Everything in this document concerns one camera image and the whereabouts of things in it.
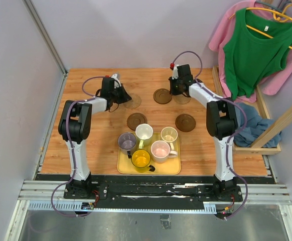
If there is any large woven rattan coaster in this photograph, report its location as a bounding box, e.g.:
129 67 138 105
123 93 141 109

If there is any small woven rattan coaster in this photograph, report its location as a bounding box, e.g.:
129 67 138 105
172 94 191 104

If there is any brown wooden coaster top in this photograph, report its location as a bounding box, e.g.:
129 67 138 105
153 88 172 104

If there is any brown wooden coaster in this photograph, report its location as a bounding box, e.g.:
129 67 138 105
126 112 148 131
153 88 172 104
175 114 196 132

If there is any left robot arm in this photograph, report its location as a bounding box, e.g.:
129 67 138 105
58 73 132 199

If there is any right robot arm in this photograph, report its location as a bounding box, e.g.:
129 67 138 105
169 63 243 202

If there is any purple grey mug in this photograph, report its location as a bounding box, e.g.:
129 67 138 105
117 132 137 159

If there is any cream beige mug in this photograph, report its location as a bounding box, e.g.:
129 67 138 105
161 127 178 151

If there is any pink white mug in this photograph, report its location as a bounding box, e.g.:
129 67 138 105
151 141 178 163

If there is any yellow plastic tray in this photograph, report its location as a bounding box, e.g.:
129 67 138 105
117 132 181 175

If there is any blue crumpled cloth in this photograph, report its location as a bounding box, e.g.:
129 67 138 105
234 103 281 148

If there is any green tank top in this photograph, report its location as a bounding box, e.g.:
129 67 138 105
223 7 292 101

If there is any pink t-shirt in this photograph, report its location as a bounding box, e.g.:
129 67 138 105
209 1 292 102

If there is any yellow clothes hanger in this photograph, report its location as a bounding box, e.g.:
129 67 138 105
224 7 292 54

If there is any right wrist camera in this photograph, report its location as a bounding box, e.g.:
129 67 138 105
170 63 180 79

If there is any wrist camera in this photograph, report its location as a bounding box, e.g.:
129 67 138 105
170 63 180 79
111 73 121 89

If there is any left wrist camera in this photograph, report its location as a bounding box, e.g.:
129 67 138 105
111 73 121 89

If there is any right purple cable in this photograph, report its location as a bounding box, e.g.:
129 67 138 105
172 51 249 221

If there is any purple cable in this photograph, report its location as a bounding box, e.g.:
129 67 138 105
50 75 110 218
172 51 249 221

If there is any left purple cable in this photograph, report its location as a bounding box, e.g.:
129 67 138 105
50 75 110 218

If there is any white green-handled mug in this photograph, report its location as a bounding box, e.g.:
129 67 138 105
135 124 154 149

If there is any yellow black-handled mug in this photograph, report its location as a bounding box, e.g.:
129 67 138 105
131 149 156 173

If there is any aluminium corner post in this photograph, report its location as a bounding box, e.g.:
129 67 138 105
22 0 69 76

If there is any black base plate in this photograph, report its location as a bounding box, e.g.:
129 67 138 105
22 174 282 212

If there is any aluminium rail frame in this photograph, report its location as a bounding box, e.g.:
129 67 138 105
5 175 292 240

